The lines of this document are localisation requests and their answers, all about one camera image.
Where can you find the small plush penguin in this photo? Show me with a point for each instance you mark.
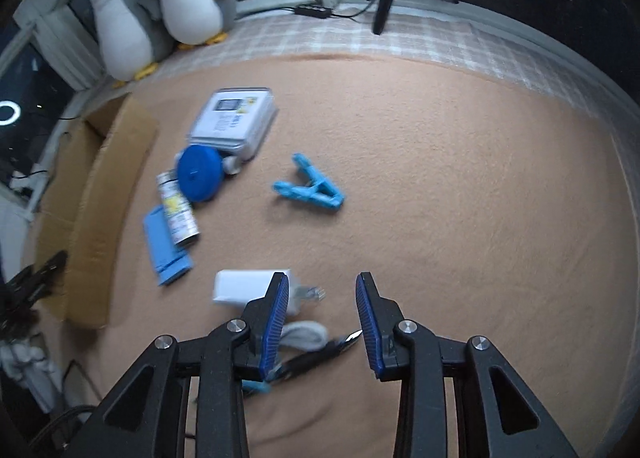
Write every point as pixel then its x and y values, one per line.
pixel 132 37

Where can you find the black power adapter on sill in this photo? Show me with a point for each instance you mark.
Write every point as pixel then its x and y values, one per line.
pixel 313 11

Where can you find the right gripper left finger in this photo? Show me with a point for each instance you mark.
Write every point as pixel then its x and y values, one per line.
pixel 265 318

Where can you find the white USB charger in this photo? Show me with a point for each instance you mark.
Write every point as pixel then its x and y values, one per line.
pixel 238 287

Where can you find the black pen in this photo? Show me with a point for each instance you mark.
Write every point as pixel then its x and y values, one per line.
pixel 303 363

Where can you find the clear plastic case with device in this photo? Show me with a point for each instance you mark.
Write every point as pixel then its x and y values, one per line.
pixel 235 121

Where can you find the blue plastic clothespin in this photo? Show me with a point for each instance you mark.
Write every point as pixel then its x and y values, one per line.
pixel 319 190

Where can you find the cardboard box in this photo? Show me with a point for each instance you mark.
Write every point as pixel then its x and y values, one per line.
pixel 84 208

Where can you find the green white lip balm tube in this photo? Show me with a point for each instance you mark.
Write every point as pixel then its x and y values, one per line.
pixel 232 165

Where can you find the blue phone stand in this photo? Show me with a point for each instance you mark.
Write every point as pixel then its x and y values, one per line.
pixel 168 261

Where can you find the blue round tape measure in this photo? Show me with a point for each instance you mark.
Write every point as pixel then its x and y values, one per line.
pixel 199 173

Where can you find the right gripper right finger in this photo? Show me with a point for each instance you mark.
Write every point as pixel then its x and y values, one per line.
pixel 378 319

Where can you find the patterned white lighter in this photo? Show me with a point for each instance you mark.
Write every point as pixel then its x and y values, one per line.
pixel 180 219

